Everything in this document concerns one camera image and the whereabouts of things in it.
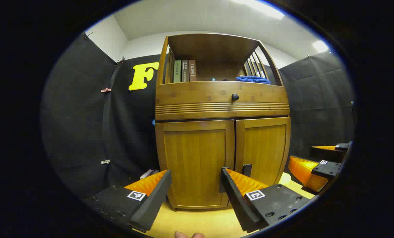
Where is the grey book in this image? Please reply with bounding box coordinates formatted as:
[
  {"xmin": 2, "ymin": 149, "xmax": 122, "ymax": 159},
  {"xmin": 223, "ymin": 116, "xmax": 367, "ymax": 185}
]
[{"xmin": 181, "ymin": 60, "xmax": 190, "ymax": 83}]

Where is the ceiling light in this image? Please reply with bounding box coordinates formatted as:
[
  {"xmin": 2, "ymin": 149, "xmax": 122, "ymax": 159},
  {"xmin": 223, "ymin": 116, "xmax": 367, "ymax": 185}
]
[{"xmin": 312, "ymin": 40, "xmax": 329, "ymax": 53}]

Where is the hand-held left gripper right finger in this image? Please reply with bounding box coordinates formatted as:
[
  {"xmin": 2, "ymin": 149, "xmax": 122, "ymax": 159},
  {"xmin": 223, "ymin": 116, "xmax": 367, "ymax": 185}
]
[{"xmin": 221, "ymin": 167, "xmax": 311, "ymax": 233}]

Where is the blue towel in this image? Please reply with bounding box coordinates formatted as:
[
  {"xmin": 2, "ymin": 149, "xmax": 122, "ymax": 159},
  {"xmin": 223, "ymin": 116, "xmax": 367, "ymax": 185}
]
[{"xmin": 235, "ymin": 76, "xmax": 271, "ymax": 85}]

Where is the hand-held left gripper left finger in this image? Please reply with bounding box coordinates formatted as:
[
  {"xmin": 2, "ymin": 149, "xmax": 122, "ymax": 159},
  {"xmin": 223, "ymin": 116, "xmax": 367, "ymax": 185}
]
[{"xmin": 85, "ymin": 169, "xmax": 172, "ymax": 232}]

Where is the wooden shoe cabinet door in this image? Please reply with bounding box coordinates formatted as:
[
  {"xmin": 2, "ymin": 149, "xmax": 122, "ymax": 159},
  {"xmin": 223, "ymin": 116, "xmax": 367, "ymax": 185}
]
[
  {"xmin": 235, "ymin": 117, "xmax": 291, "ymax": 187},
  {"xmin": 156, "ymin": 120, "xmax": 235, "ymax": 209}
]

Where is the wooden cabinet drawer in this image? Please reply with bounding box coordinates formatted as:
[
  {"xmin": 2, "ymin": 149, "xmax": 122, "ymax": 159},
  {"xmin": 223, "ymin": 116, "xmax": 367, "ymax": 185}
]
[{"xmin": 156, "ymin": 81, "xmax": 290, "ymax": 120}]

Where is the wooden double-door shoe cabinet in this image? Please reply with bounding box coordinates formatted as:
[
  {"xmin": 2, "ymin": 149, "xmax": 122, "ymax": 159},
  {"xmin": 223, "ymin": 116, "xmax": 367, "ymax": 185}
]
[{"xmin": 155, "ymin": 33, "xmax": 291, "ymax": 211}]

